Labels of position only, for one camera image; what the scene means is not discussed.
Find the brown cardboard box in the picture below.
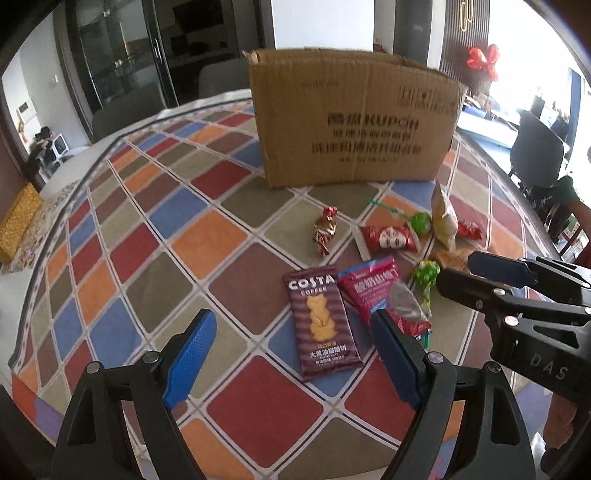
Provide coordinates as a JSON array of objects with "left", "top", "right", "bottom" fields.
[{"left": 242, "top": 48, "right": 470, "bottom": 188}]

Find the red balloon decoration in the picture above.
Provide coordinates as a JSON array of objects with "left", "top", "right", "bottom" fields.
[{"left": 467, "top": 44, "right": 502, "bottom": 80}]

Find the red snack packet with face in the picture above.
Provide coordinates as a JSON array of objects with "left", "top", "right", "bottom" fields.
[{"left": 359, "top": 222, "right": 420, "bottom": 253}]

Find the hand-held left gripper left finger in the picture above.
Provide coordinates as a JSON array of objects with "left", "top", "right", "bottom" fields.
[{"left": 50, "top": 308, "right": 218, "bottom": 480}]

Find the person's right hand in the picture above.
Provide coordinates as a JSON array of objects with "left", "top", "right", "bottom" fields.
[{"left": 545, "top": 394, "right": 580, "bottom": 467}]

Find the colourful checkered tablecloth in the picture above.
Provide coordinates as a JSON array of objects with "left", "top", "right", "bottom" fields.
[{"left": 9, "top": 99, "right": 573, "bottom": 480}]

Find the white storage cart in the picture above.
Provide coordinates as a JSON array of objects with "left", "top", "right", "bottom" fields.
[{"left": 31, "top": 131, "right": 71, "bottom": 179}]

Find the red gold candy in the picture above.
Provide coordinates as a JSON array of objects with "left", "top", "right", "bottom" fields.
[{"left": 314, "top": 207, "right": 339, "bottom": 256}]

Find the cream yellow snack packet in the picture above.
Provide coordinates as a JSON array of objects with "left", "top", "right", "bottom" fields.
[{"left": 431, "top": 181, "right": 459, "bottom": 251}]

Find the white low cabinet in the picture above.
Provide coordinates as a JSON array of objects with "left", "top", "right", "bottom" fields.
[{"left": 456, "top": 99, "right": 519, "bottom": 145}]

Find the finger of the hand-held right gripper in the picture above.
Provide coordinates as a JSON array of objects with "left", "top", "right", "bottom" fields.
[
  {"left": 436, "top": 268, "right": 591, "bottom": 324},
  {"left": 467, "top": 251, "right": 591, "bottom": 303}
]

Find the pink red snack packet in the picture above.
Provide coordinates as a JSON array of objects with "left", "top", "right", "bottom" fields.
[{"left": 337, "top": 256, "right": 433, "bottom": 340}]

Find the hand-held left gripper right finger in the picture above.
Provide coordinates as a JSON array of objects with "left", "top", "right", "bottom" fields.
[{"left": 369, "top": 309, "right": 541, "bottom": 480}]

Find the green lollipop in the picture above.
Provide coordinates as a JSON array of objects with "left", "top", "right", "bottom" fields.
[
  {"left": 412, "top": 260, "right": 439, "bottom": 319},
  {"left": 366, "top": 198, "right": 433, "bottom": 237}
]

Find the patterned floral cloth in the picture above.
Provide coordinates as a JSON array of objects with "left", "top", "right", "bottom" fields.
[{"left": 0, "top": 179, "right": 89, "bottom": 274}]

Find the grey chair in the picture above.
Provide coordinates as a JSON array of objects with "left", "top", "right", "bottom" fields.
[
  {"left": 198, "top": 58, "right": 253, "bottom": 99},
  {"left": 91, "top": 95, "right": 168, "bottom": 143}
]

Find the black office chair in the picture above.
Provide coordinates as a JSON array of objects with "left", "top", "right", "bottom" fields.
[{"left": 508, "top": 111, "right": 571, "bottom": 186}]

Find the brown biscuit packet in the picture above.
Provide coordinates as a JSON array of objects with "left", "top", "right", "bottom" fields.
[{"left": 283, "top": 267, "right": 363, "bottom": 382}]

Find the dark glass sliding door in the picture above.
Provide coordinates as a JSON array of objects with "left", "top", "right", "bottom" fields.
[{"left": 54, "top": 0, "right": 179, "bottom": 116}]

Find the orange brown snack packet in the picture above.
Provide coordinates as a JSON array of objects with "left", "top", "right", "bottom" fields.
[{"left": 434, "top": 248, "right": 481, "bottom": 278}]

